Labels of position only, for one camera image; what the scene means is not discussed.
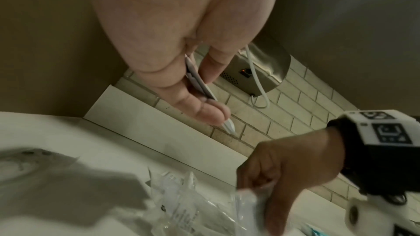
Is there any person's left hand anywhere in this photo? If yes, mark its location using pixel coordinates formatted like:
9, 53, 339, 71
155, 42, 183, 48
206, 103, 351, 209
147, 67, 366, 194
81, 0, 284, 127

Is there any person's right hand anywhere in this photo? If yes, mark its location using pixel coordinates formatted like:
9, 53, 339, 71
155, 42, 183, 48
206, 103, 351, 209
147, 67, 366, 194
236, 127, 346, 236

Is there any stack of white sachets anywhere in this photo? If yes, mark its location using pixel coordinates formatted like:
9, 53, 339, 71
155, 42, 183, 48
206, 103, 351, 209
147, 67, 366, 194
183, 53, 238, 135

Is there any row of teal wipes packets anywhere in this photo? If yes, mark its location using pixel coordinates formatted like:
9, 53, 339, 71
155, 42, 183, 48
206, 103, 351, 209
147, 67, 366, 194
295, 223, 349, 236

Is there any black right wristband with markers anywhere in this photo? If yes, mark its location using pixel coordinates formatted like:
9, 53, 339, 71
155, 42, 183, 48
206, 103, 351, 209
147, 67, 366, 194
326, 109, 420, 197

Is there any white backsplash upstand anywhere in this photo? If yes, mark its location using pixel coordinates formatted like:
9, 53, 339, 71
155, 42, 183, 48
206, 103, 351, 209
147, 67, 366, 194
83, 84, 349, 218

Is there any dark brown side panel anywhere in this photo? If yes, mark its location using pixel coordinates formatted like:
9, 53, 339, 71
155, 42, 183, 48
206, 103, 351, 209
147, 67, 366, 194
0, 0, 132, 118

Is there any grey overhead cabinet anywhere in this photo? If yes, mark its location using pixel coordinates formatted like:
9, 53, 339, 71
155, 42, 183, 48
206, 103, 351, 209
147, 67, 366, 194
252, 0, 420, 116

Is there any white power cable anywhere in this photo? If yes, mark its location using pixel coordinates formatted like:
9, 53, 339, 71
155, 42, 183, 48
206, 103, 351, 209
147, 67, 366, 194
244, 44, 270, 109

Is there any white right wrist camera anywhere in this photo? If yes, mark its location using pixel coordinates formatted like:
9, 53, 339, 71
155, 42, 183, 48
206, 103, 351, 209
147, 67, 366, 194
344, 191, 420, 236

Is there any steel wall hand dryer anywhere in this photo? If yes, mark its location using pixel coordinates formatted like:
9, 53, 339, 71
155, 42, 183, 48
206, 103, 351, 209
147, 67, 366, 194
193, 34, 292, 98

